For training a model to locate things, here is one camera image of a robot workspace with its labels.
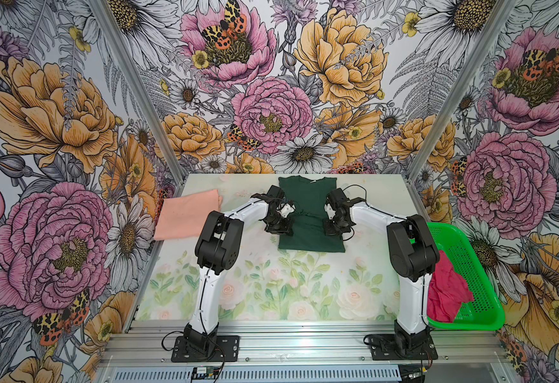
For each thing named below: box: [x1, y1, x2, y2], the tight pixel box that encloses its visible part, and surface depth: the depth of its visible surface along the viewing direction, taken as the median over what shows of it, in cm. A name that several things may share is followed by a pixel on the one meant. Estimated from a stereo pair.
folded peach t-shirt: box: [153, 189, 223, 241], surface depth 111 cm
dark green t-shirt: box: [277, 176, 346, 253], surface depth 102 cm
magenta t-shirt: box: [426, 249, 474, 324], surface depth 80 cm
